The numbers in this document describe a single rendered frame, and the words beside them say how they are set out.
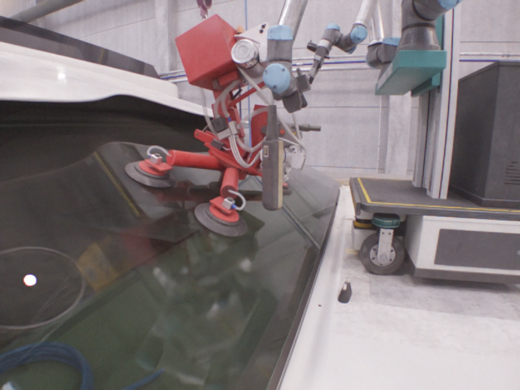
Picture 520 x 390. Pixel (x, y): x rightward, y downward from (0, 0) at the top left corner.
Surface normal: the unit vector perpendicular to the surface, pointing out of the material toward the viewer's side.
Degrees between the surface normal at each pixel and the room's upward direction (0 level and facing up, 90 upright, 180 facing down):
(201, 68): 90
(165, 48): 90
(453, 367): 5
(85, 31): 90
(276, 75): 90
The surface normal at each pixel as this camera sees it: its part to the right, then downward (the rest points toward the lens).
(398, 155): -0.33, 0.20
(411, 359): -0.03, -0.96
